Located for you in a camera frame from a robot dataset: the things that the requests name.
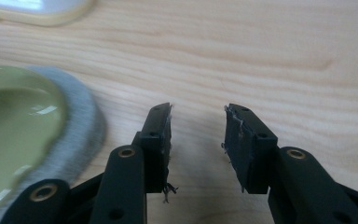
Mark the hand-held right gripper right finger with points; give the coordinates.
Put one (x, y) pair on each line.
(248, 149)

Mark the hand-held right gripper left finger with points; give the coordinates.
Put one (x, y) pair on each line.
(155, 146)

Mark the green glossy plate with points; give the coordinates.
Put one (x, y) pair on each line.
(15, 133)

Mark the cream container edge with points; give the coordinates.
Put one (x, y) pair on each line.
(37, 11)

